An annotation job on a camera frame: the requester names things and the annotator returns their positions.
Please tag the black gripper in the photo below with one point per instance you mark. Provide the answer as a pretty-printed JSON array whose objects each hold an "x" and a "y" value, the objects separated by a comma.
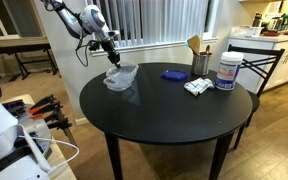
[{"x": 108, "y": 45}]

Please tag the clear plastic bowl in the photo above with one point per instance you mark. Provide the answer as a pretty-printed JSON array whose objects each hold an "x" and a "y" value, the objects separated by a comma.
[
  {"x": 117, "y": 87},
  {"x": 127, "y": 71}
]

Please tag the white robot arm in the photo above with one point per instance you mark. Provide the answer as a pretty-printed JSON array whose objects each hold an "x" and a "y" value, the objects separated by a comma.
[{"x": 92, "y": 18}]

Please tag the white window blinds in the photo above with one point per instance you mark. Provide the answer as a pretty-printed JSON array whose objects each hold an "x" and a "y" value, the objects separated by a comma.
[{"x": 157, "y": 20}]

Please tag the blue plastic lid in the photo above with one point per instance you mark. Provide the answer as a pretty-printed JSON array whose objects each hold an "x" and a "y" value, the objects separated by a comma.
[{"x": 174, "y": 74}]

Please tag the teal utensil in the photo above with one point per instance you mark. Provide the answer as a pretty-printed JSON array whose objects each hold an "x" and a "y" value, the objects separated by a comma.
[{"x": 186, "y": 44}]

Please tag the round black table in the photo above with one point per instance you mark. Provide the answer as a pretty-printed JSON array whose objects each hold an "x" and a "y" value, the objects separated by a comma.
[{"x": 170, "y": 110}]

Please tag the wooden spatula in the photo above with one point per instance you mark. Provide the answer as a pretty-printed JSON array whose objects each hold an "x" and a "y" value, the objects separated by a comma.
[{"x": 195, "y": 43}]

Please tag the black orange clamp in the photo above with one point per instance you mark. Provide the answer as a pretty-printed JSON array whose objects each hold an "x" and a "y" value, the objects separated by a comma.
[
  {"x": 59, "y": 124},
  {"x": 45, "y": 109},
  {"x": 42, "y": 101}
]

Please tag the metal utensil cup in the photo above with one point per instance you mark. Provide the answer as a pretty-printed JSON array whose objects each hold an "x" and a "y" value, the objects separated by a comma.
[{"x": 200, "y": 65}]

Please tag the checked folded cloth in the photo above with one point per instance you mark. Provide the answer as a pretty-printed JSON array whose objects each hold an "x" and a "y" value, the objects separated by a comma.
[{"x": 199, "y": 86}]

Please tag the black keyboard stand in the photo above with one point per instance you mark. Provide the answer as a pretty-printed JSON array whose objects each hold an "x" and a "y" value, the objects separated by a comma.
[{"x": 22, "y": 50}]

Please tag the wooden spoon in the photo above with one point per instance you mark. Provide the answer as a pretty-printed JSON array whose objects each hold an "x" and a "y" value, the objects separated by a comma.
[{"x": 207, "y": 49}]

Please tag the wooden robot desk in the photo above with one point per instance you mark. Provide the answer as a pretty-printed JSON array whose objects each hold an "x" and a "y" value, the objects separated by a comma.
[{"x": 60, "y": 160}]

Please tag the white supplement jar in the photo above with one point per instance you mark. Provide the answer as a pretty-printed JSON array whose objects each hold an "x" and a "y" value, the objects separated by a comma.
[{"x": 228, "y": 71}]

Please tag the white cup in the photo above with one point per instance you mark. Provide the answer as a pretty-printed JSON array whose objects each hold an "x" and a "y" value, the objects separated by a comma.
[{"x": 249, "y": 32}]

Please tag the dark bottle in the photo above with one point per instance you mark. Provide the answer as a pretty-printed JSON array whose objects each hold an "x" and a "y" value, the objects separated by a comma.
[{"x": 257, "y": 20}]

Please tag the black metal chair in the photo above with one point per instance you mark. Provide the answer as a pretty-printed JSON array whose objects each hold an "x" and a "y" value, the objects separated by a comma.
[{"x": 267, "y": 55}]

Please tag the white kitchen counter cabinet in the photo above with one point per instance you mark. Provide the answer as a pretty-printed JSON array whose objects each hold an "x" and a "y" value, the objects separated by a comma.
[{"x": 284, "y": 60}]

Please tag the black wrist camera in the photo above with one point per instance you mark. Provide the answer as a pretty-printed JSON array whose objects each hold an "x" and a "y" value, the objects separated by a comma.
[{"x": 94, "y": 45}]

